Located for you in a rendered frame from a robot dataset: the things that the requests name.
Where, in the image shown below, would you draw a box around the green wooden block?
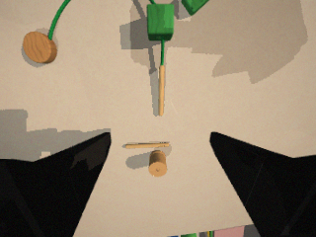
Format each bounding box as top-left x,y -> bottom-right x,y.
181,0 -> 209,16
146,4 -> 175,40

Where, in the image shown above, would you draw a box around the round wooden button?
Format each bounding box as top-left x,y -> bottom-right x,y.
23,32 -> 57,64

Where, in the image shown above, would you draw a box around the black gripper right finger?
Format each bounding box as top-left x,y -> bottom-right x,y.
209,131 -> 316,237

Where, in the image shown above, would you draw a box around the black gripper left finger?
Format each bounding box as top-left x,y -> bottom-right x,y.
0,132 -> 112,237

